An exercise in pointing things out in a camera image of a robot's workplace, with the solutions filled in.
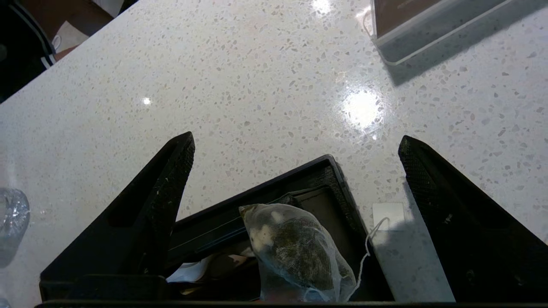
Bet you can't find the person in grey t-shirt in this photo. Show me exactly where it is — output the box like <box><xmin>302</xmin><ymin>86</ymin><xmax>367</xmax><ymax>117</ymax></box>
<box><xmin>0</xmin><ymin>0</ymin><xmax>137</xmax><ymax>103</ymax></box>

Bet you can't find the clear water bottle red cap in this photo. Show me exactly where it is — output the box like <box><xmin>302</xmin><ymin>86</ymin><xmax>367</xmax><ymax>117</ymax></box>
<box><xmin>0</xmin><ymin>187</ymin><xmax>30</xmax><ymax>258</ymax></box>

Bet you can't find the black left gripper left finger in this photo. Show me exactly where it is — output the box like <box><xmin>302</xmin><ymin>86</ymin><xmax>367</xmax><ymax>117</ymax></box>
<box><xmin>39</xmin><ymin>132</ymin><xmax>196</xmax><ymax>301</ymax></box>

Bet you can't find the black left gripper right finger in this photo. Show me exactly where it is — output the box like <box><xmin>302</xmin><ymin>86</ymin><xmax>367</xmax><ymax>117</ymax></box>
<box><xmin>398</xmin><ymin>135</ymin><xmax>548</xmax><ymax>302</ymax></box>

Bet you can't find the QR code acrylic sign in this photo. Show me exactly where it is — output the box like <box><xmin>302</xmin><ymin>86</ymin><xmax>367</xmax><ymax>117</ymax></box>
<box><xmin>370</xmin><ymin>0</ymin><xmax>514</xmax><ymax>66</ymax></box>

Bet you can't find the black serving tray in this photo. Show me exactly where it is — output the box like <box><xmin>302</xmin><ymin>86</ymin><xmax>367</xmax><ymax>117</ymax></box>
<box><xmin>171</xmin><ymin>154</ymin><xmax>395</xmax><ymax>301</ymax></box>

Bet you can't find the clear tea bag packet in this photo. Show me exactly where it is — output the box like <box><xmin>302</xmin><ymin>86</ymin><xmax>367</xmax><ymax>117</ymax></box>
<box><xmin>239</xmin><ymin>202</ymin><xmax>405</xmax><ymax>303</ymax></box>

